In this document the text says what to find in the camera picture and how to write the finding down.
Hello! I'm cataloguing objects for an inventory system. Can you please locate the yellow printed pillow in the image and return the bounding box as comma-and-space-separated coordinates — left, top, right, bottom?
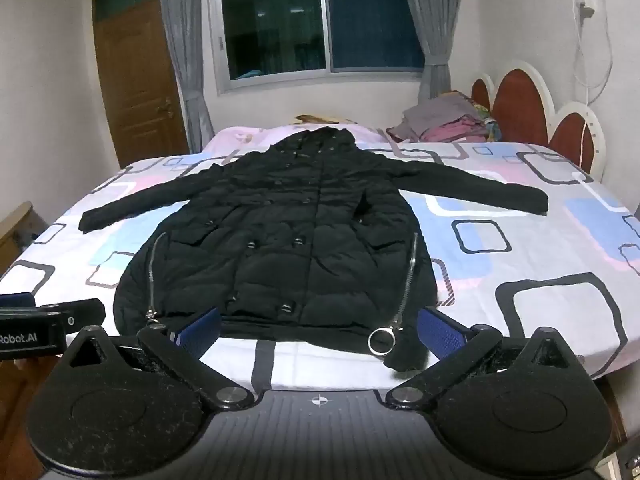
294, 113, 359, 126

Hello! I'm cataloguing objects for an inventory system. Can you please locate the black padded coat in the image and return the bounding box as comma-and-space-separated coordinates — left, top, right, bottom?
80, 127, 549, 373

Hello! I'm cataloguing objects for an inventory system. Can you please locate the bed with patterned sheet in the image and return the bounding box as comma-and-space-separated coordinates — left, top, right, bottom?
0, 125, 640, 382

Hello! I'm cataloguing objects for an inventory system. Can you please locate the red and white headboard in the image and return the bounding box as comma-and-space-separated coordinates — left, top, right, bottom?
470, 60, 608, 182

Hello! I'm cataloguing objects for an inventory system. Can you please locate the brown wooden door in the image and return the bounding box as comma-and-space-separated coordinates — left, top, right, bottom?
91, 0, 191, 169

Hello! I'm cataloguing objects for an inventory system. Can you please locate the grey folded cloth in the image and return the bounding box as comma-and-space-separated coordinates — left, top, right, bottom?
401, 91, 483, 137

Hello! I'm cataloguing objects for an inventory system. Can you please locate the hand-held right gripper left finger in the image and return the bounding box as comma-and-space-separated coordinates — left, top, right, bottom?
62, 306, 255, 411

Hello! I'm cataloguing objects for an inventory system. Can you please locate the pink blanket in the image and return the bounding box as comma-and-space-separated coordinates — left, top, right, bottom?
202, 122, 401, 155

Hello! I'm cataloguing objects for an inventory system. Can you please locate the grey curtain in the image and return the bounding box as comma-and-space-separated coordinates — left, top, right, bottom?
157, 0, 217, 154
397, 0, 467, 107

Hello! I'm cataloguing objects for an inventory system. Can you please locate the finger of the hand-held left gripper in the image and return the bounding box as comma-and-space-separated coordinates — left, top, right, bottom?
0, 291, 37, 310
40, 298, 105, 332

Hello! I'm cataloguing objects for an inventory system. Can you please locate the pink folded cloth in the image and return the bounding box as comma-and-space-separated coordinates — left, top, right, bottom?
387, 116, 495, 144

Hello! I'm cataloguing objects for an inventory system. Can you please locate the wooden side furniture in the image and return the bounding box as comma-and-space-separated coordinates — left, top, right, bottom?
0, 201, 49, 274

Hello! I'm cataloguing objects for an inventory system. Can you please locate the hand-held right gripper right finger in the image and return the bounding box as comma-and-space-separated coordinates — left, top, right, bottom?
387, 306, 578, 408

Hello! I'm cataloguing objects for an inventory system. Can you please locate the colourful printed cloth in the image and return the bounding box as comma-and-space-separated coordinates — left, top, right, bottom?
472, 101, 503, 142

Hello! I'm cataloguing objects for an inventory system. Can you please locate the sliding glass window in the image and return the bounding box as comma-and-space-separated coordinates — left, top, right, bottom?
210, 0, 427, 94

